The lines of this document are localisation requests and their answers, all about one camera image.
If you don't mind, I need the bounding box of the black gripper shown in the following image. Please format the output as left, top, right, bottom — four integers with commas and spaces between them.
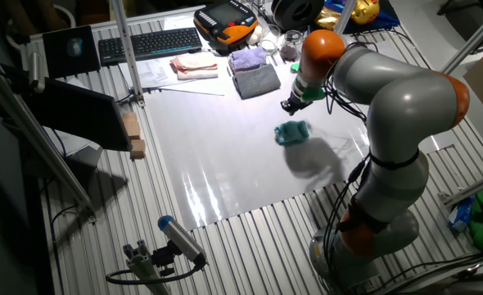
280, 93, 313, 116

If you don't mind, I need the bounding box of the teal microfibre cloth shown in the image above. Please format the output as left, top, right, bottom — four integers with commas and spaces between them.
273, 120, 311, 147

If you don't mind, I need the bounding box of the grey folded cloth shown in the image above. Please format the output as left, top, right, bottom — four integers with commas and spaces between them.
232, 63, 282, 101

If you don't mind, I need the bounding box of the purple folded cloth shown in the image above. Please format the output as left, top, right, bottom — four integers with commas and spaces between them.
228, 46, 269, 75

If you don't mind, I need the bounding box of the pink folded cloth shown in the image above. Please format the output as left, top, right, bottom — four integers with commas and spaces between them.
176, 68, 219, 81
169, 52, 219, 75

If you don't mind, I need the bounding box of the blue cloth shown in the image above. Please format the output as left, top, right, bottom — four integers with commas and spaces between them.
325, 0, 401, 36

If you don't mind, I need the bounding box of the glass jar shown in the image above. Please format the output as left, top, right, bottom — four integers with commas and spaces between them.
279, 29, 305, 62

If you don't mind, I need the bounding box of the clear glass cup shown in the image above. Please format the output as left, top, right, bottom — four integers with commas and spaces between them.
260, 23, 282, 57

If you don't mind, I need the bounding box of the white egg-shaped object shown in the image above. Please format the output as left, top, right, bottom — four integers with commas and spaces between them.
245, 25, 264, 46

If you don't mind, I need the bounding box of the glossy white table sheet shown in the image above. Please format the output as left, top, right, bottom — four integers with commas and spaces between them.
142, 39, 458, 231

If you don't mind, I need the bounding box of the black filament spool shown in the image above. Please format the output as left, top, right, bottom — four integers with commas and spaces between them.
270, 0, 327, 33

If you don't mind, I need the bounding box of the gold foil bag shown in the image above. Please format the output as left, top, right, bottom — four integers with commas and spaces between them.
315, 6, 345, 32

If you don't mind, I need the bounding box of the black and orange teach pendant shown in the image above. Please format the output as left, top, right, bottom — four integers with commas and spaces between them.
192, 0, 260, 52

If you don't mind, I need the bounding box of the golden piggy bank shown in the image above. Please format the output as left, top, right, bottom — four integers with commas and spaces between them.
350, 0, 381, 25

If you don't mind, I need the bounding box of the white printed paper sheet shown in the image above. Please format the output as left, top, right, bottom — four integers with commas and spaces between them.
118, 57, 197, 89

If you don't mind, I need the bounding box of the black computer keyboard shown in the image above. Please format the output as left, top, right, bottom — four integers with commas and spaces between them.
97, 26, 204, 67

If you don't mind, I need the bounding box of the wooden block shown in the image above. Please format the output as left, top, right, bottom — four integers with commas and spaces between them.
129, 138, 147, 160
121, 111, 142, 140

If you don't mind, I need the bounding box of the blue tissue pack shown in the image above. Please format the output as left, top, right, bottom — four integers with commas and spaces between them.
448, 195, 476, 233

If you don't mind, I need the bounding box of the black monitor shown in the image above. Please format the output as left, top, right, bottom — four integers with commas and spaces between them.
18, 75, 134, 152

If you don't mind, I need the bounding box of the grey computer mouse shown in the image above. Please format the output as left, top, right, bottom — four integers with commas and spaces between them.
65, 37, 84, 58

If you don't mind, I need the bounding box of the black mouse pad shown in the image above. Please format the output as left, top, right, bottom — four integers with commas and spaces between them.
42, 25, 102, 79

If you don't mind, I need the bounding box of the green printed wrist mount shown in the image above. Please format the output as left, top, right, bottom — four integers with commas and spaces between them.
290, 61, 327, 102

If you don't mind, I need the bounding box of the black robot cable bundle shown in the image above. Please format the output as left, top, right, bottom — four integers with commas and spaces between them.
322, 73, 373, 295

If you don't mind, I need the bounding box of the aluminium frame post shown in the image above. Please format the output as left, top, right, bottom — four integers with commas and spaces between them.
334, 0, 358, 34
110, 0, 147, 108

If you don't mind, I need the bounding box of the silver camera with blue cap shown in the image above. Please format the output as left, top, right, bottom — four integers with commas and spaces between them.
157, 215, 209, 267

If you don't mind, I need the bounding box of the black camera bracket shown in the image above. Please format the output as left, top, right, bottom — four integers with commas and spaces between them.
151, 240, 182, 278

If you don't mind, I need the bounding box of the aluminium frame bar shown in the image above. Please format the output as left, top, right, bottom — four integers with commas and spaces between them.
437, 167, 483, 207
441, 2, 483, 75

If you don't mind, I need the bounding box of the aluminium extrusion camera stand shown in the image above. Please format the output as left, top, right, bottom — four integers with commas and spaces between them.
122, 239, 173, 295

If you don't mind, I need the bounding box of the black camera cable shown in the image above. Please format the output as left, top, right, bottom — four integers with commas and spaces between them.
105, 261, 206, 286

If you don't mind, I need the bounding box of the slanted aluminium frame beam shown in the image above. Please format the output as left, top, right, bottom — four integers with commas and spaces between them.
0, 57, 97, 225

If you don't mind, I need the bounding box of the silver bar-shaped camera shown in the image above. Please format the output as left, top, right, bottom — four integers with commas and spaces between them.
28, 51, 46, 93

